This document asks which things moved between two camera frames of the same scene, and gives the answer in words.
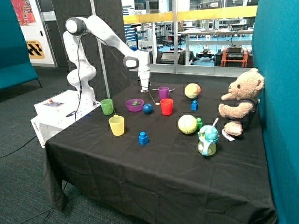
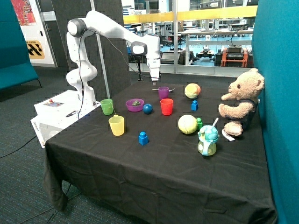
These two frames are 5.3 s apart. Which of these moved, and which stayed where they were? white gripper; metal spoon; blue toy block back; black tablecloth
Moved: white gripper
Stayed: metal spoon; black tablecloth; blue toy block back
